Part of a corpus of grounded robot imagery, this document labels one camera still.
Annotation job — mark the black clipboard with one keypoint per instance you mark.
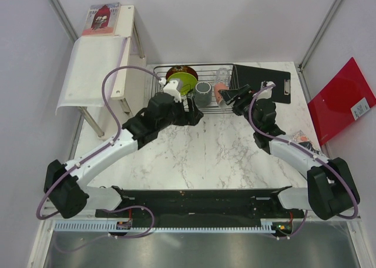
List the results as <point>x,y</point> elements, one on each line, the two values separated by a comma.
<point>257,78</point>

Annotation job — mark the white side shelf table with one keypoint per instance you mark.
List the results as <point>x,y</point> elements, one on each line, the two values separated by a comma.
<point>127,97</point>

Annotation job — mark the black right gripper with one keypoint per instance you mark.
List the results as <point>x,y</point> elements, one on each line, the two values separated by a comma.
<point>231,96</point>

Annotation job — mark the lime green plate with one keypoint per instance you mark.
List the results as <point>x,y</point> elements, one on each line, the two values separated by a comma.
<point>188,81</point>

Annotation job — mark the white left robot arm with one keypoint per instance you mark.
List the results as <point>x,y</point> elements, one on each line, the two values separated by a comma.
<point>65,182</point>

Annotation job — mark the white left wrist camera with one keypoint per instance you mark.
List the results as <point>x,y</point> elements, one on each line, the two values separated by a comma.
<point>173,88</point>

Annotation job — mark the red plastic folder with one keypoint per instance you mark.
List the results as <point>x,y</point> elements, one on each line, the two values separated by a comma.
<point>341,102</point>

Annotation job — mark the clear octagonal glass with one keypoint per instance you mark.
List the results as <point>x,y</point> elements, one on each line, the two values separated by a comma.
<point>222,76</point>

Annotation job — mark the red cover book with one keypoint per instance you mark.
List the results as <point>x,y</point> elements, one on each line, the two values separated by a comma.
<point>102,19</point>

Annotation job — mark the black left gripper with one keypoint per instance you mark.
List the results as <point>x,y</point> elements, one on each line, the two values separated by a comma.
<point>191,118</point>

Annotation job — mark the orange pink mug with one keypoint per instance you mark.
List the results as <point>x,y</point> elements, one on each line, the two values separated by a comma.
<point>221,103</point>

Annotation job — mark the white slotted cable duct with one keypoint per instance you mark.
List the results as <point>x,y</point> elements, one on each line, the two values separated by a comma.
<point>112,226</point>

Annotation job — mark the Little Women book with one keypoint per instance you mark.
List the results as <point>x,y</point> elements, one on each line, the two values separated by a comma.
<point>302,139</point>

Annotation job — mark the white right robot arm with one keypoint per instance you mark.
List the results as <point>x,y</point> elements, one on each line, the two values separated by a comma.
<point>330,189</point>

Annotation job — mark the dark red patterned bowl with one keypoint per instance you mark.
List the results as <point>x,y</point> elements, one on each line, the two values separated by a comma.
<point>181,68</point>

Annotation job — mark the white translucent mat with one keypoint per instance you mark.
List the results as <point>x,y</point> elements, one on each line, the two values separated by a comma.
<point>92,58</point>

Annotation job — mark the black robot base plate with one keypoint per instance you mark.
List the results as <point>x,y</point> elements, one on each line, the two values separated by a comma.
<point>201,207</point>

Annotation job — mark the grey mug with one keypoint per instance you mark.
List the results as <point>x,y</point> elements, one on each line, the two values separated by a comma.
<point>203,94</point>

